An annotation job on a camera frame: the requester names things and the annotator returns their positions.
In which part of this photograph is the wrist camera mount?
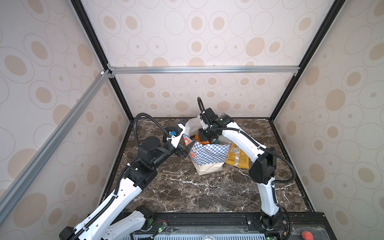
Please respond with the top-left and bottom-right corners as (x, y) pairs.
(200, 108), (219, 130)
(163, 124), (186, 149)

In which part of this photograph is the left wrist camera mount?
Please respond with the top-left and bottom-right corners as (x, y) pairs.
(163, 124), (186, 149)

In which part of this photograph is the aluminium rail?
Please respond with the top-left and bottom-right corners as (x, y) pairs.
(1, 70), (112, 225)
(102, 66), (300, 76)

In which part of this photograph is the orange snack packet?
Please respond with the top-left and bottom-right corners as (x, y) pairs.
(195, 134), (210, 146)

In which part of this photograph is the black corner frame post right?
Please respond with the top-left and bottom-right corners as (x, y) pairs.
(269, 0), (346, 123)

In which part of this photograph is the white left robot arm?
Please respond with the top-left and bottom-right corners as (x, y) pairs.
(59, 113), (194, 240)

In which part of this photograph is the blue checkered paper bag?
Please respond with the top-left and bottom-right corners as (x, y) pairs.
(184, 117), (232, 176)

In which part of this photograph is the aluminium rail left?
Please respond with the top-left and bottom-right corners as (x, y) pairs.
(1, 70), (112, 225)

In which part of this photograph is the black corner frame post left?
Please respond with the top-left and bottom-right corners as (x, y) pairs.
(70, 0), (134, 121)

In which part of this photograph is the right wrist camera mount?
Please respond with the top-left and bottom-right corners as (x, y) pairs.
(200, 108), (219, 130)

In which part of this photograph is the yellow snack packet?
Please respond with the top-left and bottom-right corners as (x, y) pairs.
(225, 143), (250, 169)

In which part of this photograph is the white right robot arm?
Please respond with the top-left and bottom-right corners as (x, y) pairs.
(197, 97), (297, 230)

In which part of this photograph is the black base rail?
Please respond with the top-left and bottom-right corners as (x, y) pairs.
(119, 212), (337, 240)

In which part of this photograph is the black corner frame post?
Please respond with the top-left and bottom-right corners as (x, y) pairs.
(70, 0), (134, 121)
(269, 0), (346, 123)

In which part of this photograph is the aluminium rail back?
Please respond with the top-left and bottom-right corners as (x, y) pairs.
(102, 66), (300, 76)

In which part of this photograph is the red emergency button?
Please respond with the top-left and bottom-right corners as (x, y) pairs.
(301, 231), (314, 240)

